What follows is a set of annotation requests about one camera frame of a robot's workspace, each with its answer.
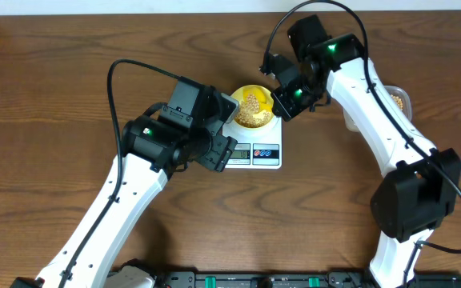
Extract white digital kitchen scale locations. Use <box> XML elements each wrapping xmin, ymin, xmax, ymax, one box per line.
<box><xmin>222</xmin><ymin>117</ymin><xmax>283</xmax><ymax>170</ymax></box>

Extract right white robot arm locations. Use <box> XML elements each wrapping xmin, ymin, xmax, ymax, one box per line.
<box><xmin>261</xmin><ymin>16</ymin><xmax>461</xmax><ymax>287</ymax></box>

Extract left black cable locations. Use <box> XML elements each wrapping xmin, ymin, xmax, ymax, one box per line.
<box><xmin>58</xmin><ymin>58</ymin><xmax>182</xmax><ymax>288</ymax></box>

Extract black mounting rail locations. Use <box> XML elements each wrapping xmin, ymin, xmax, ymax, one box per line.
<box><xmin>110</xmin><ymin>270</ymin><xmax>461</xmax><ymax>288</ymax></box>

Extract right black cable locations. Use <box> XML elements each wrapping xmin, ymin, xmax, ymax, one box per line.
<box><xmin>262</xmin><ymin>0</ymin><xmax>461</xmax><ymax>288</ymax></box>

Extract soybeans in yellow bowl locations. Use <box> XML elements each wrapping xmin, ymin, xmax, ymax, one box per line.
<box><xmin>235</xmin><ymin>93</ymin><xmax>273</xmax><ymax>128</ymax></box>

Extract clear plastic container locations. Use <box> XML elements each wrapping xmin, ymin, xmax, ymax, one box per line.
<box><xmin>343</xmin><ymin>86</ymin><xmax>412</xmax><ymax>132</ymax></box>

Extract pile of soybeans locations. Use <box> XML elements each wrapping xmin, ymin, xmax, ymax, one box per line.
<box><xmin>391</xmin><ymin>94</ymin><xmax>403</xmax><ymax>110</ymax></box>

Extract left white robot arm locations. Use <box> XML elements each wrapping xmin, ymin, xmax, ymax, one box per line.
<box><xmin>12</xmin><ymin>77</ymin><xmax>239</xmax><ymax>287</ymax></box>

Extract black cable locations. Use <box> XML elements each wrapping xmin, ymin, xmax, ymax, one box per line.
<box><xmin>262</xmin><ymin>0</ymin><xmax>461</xmax><ymax>288</ymax></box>
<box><xmin>58</xmin><ymin>58</ymin><xmax>182</xmax><ymax>288</ymax></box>

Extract yellow plastic measuring scoop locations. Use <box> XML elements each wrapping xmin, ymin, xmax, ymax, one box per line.
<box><xmin>243</xmin><ymin>88</ymin><xmax>272</xmax><ymax>114</ymax></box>

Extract yellow plastic bowl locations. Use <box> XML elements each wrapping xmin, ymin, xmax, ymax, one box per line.
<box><xmin>231</xmin><ymin>85</ymin><xmax>274</xmax><ymax>129</ymax></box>

